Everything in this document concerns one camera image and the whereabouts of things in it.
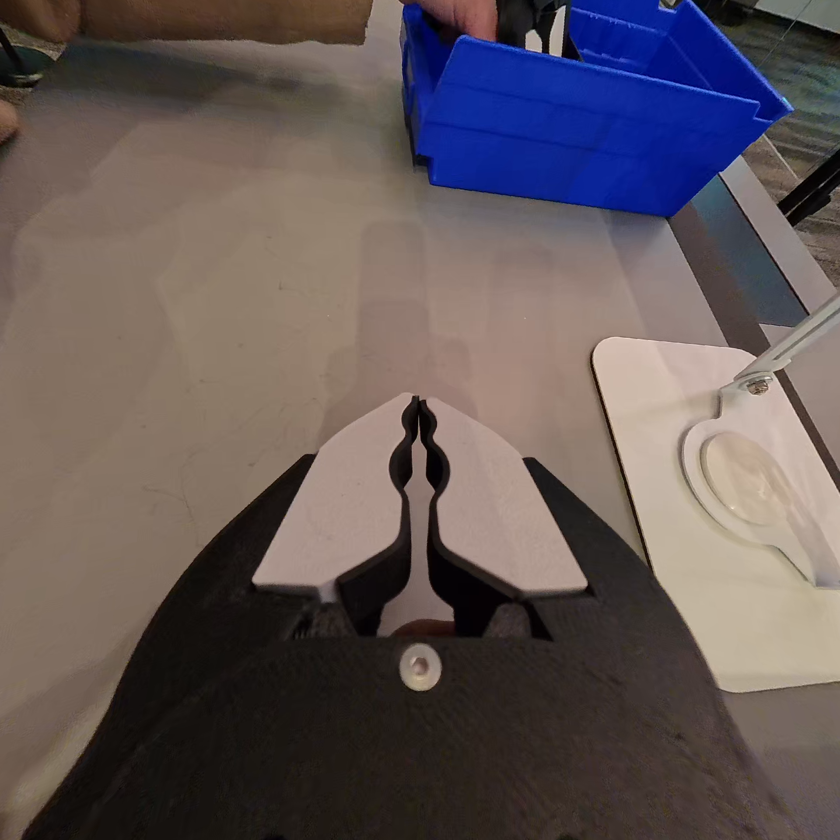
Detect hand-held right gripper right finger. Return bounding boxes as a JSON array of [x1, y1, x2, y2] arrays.
[[418, 395, 589, 637]]

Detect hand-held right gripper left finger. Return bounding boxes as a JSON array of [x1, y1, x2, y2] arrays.
[[252, 392, 421, 637]]

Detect blue plastic bin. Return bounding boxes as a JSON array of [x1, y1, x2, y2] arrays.
[[400, 0, 794, 217]]

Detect person's left hand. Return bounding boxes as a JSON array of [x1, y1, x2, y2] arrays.
[[403, 0, 500, 43]]

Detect white stand base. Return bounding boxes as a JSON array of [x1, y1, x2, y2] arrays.
[[592, 298, 840, 693]]

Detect person's tan sweater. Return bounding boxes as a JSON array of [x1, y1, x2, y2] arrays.
[[0, 0, 83, 40]]

